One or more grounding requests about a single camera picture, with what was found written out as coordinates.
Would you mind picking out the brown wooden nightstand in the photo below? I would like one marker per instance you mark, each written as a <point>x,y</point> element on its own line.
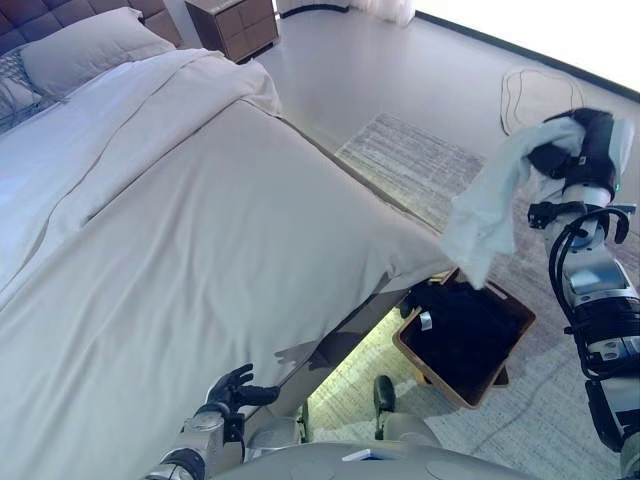
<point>235,30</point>

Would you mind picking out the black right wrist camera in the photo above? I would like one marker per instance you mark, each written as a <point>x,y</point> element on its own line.
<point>539,214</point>

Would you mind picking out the beige pillow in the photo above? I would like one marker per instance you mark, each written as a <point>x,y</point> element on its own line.
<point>90,50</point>

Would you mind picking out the grey patterned pillow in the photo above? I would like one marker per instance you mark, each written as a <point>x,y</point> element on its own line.
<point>15,90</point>

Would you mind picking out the black garment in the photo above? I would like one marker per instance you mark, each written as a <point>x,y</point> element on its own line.
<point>460,340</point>

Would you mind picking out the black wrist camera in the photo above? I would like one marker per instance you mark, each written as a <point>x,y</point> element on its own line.
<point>539,214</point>
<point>235,429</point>

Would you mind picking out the silver left robot leg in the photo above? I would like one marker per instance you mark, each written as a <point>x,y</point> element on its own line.
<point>270,430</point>

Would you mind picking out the grey streaked rug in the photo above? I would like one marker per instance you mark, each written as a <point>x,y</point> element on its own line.
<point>410,160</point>

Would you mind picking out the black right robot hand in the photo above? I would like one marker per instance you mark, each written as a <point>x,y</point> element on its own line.
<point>597,150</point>

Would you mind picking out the brown bed frame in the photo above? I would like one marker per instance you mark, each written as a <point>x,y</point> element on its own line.
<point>340,340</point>

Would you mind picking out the brown padded headboard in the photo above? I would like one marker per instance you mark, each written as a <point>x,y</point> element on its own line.
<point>160,20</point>

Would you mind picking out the white garment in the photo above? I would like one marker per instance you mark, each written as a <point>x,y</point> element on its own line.
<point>490,210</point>

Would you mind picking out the silver right robot leg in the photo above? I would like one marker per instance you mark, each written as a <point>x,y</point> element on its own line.
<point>400,425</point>

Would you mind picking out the grey robot torso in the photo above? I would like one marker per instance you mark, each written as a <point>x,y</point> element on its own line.
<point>325,465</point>

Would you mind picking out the brown wooden laundry basket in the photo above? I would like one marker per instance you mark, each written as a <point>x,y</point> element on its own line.
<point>470,397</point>

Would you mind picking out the white sheer curtain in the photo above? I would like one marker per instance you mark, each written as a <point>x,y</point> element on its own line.
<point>385,10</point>

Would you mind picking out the white bed sheet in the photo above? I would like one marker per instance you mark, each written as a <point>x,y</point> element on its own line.
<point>60,160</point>

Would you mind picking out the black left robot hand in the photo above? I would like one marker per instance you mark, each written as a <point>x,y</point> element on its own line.
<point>235,392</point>

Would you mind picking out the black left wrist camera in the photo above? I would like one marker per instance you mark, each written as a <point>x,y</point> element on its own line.
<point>235,429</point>

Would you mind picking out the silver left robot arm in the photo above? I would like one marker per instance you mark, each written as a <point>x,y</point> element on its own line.
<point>200,430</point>

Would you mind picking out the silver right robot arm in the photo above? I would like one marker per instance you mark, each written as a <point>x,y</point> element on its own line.
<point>600,290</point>

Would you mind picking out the silver robot leg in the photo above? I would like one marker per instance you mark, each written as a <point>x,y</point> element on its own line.
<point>400,425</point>
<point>270,430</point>

